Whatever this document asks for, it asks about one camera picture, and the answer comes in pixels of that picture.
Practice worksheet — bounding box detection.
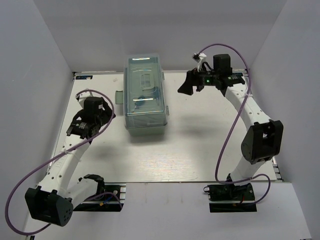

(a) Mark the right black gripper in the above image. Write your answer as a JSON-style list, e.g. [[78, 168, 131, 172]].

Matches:
[[177, 63, 219, 96]]

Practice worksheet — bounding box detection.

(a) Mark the green toolbox with clear lid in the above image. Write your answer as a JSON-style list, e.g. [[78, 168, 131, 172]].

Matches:
[[114, 53, 169, 137]]

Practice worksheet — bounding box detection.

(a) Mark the stubby green screwdriver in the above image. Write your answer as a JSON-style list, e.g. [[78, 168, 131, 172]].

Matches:
[[133, 95, 146, 108]]

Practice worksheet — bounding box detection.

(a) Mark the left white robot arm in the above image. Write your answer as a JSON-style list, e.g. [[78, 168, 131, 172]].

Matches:
[[25, 96, 115, 227]]

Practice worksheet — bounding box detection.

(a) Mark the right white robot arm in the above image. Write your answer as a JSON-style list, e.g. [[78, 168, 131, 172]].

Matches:
[[177, 53, 284, 200]]

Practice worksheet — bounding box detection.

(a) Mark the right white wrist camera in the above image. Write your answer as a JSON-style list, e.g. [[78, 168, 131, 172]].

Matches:
[[192, 52, 207, 72]]

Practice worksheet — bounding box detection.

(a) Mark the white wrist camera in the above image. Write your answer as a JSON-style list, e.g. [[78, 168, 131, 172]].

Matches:
[[192, 52, 207, 72], [75, 89, 93, 109]]

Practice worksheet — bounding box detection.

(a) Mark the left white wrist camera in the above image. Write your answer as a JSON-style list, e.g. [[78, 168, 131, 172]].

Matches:
[[75, 89, 93, 109]]

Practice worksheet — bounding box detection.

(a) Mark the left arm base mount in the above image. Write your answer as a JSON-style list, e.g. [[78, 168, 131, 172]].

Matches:
[[74, 183, 126, 212]]

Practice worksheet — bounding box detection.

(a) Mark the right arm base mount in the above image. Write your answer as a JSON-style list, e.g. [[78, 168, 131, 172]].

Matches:
[[203, 183, 257, 213]]

